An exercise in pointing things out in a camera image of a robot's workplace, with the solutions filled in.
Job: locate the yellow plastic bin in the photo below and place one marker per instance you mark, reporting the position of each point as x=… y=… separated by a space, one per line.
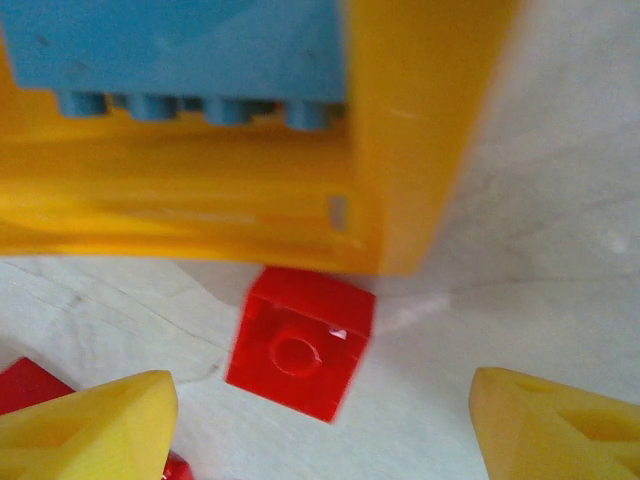
x=415 y=125

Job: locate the red lego brick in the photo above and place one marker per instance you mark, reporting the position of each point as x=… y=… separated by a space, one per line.
x=300 y=385
x=177 y=470
x=25 y=385

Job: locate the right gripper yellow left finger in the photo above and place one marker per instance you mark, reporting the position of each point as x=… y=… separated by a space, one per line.
x=100 y=430

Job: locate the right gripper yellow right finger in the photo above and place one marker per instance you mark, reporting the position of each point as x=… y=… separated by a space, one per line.
x=525 y=430

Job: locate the blue lego brick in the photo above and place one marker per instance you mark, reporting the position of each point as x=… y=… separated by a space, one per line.
x=175 y=45

